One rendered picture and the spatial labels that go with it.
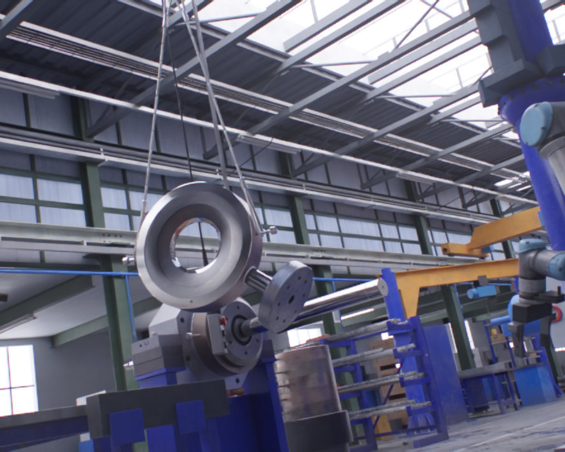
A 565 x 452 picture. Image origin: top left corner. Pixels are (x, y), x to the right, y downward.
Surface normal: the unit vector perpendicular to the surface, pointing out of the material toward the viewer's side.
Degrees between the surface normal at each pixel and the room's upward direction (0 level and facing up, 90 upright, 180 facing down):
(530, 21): 90
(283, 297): 131
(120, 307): 90
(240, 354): 90
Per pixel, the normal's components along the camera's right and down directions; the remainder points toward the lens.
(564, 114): 0.26, -0.47
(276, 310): 0.79, 0.40
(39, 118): 0.73, -0.32
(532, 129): -0.96, -0.04
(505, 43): -0.70, -0.07
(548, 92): -0.04, 0.41
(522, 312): -0.78, 0.11
